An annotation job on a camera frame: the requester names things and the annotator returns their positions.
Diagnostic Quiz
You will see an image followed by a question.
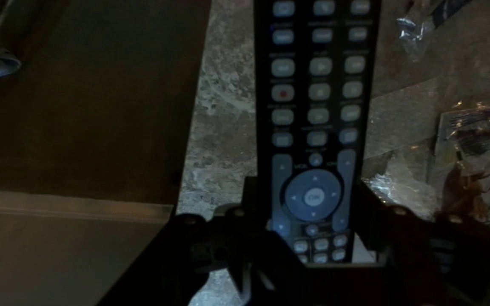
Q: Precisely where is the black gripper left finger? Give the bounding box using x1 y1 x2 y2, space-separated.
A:
99 174 304 306

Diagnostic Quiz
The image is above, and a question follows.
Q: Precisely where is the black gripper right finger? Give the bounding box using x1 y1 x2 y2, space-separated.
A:
304 178 490 306

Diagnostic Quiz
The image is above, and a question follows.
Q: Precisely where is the black remote control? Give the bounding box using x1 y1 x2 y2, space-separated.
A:
252 0 384 268

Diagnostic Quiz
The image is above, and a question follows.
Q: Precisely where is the clear plastic sheet piece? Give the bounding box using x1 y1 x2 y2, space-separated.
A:
362 151 429 217

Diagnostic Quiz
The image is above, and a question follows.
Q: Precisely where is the clear plastic snack bag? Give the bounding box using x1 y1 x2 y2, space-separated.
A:
408 96 490 227

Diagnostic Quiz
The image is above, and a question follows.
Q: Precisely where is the marble top wooden side table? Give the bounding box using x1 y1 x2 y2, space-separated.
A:
172 0 490 306

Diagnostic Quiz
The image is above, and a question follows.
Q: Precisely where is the crinkled clear plastic wrapper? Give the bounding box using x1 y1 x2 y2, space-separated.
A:
396 0 475 57

